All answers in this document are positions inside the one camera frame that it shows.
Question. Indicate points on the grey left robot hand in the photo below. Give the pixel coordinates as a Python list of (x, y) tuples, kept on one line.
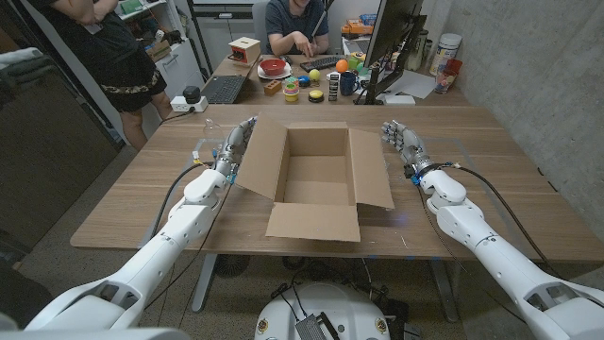
[(233, 148)]

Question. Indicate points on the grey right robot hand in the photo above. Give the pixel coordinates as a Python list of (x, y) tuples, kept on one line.
[(411, 147)]

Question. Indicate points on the clear plastic bottle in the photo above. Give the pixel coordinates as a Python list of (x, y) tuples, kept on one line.
[(212, 128)]

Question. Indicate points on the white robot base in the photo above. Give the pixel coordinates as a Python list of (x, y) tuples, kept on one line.
[(344, 307)]

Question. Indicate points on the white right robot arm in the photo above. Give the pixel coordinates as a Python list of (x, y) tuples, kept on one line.
[(472, 226)]

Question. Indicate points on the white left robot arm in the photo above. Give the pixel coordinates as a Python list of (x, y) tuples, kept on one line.
[(186, 224)]

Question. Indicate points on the dark bottle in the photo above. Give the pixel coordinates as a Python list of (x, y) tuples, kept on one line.
[(417, 49)]

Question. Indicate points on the small white flat box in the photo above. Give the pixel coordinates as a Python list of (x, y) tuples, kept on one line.
[(399, 99)]

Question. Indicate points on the wooden desk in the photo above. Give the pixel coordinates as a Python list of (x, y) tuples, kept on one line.
[(257, 96)]

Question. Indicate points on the black laptop keyboard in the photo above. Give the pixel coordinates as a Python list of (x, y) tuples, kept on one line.
[(224, 90)]

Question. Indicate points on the white paper sheet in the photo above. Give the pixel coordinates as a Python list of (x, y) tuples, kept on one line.
[(417, 85)]

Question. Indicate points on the black power adapter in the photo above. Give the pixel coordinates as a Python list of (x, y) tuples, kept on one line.
[(191, 93)]

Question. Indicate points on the white power strip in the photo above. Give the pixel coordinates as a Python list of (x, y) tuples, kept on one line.
[(178, 105)]

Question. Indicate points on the orange toy brick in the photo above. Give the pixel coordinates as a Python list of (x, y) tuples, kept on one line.
[(273, 88)]

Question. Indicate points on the stacked coloured cups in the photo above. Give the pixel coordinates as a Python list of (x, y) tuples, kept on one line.
[(291, 92)]

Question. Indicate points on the dark blue mug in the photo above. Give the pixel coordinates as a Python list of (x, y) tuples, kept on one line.
[(348, 84)]

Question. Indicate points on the white plate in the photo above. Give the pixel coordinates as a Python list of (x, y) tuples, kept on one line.
[(284, 74)]

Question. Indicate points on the red bowl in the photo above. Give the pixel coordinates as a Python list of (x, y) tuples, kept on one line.
[(273, 66)]

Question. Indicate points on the white shelf cabinet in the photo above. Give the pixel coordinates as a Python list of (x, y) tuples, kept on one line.
[(184, 66)]

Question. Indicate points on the blue round toy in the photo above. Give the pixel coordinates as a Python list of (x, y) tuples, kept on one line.
[(304, 81)]

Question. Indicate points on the yellow and black disc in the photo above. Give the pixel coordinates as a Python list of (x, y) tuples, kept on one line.
[(316, 96)]

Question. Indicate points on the black and white dice stack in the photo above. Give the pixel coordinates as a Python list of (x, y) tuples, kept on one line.
[(333, 87)]

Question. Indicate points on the small wooden box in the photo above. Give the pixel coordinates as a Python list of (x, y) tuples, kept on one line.
[(245, 49)]

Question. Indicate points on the green toy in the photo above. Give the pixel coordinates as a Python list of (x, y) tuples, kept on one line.
[(355, 61)]

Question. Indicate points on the white canister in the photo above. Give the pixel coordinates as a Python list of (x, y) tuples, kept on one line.
[(446, 49)]

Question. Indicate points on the open cardboard box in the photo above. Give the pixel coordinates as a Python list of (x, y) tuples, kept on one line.
[(311, 222)]

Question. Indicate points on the orange ball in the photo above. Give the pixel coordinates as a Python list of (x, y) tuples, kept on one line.
[(341, 66)]

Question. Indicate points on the yellow ball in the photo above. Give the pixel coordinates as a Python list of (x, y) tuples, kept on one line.
[(314, 74)]

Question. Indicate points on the black round fan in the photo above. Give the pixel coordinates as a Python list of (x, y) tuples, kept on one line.
[(232, 265)]

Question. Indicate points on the black computer monitor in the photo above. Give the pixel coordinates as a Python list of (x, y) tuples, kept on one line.
[(391, 28)]

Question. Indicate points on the small cardboard box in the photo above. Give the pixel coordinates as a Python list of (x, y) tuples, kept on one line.
[(159, 51)]

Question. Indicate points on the orange box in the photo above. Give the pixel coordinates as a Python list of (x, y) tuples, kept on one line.
[(357, 27)]

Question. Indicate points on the seated person in blue shirt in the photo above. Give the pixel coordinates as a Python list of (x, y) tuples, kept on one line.
[(283, 21)]

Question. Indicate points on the grey table leg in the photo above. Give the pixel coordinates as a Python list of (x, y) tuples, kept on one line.
[(443, 293), (205, 283)]

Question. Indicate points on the standing person in black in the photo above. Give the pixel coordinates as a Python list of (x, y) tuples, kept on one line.
[(113, 52)]

